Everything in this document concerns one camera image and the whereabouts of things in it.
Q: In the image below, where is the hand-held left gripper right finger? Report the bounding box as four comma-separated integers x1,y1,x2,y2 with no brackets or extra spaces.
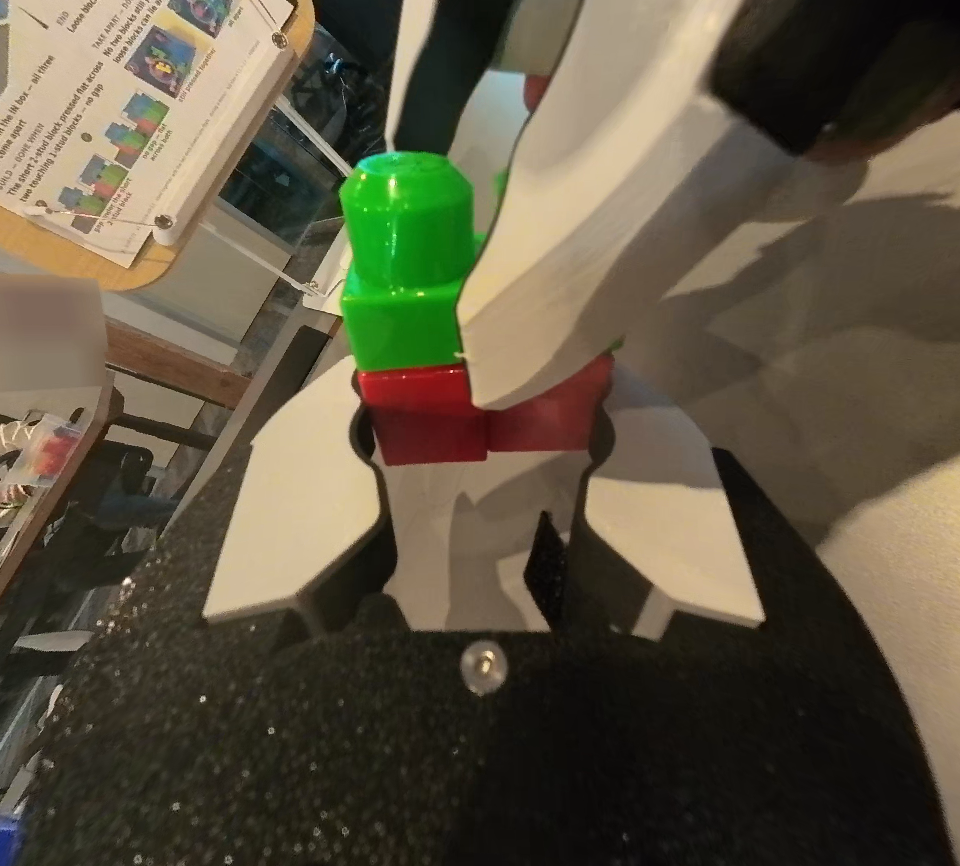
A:
566,404,768,641

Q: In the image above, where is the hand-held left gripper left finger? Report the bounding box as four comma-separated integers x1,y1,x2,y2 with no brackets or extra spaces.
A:
202,372,399,631

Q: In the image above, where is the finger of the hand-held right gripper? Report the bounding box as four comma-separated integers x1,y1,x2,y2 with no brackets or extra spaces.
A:
457,0,800,413
384,0,603,158

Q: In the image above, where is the red two-stud block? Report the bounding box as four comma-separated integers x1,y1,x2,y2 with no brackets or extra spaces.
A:
358,352,618,468

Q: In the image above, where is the green two-stud block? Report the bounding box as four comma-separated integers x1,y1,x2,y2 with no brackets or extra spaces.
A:
339,149,519,374

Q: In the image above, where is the instruction sheet on stand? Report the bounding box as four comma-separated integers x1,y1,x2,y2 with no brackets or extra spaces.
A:
0,0,335,305

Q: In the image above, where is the clear bag of small parts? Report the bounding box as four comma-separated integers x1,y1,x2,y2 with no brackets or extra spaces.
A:
0,412,84,500

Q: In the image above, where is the printed instruction sheet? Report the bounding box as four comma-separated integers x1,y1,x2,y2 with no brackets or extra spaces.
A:
0,0,297,267

